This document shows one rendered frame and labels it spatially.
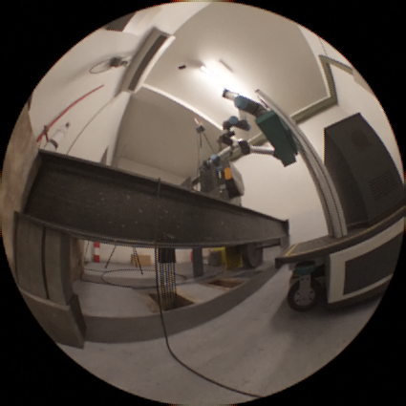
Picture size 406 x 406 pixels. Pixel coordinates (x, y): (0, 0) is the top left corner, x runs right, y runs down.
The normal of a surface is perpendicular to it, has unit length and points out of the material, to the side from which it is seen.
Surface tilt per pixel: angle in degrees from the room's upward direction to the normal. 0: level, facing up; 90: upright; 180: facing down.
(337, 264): 90
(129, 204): 90
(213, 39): 180
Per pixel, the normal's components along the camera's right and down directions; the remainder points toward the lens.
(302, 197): -0.76, -0.19
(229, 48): 0.06, 0.93
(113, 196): 0.64, -0.32
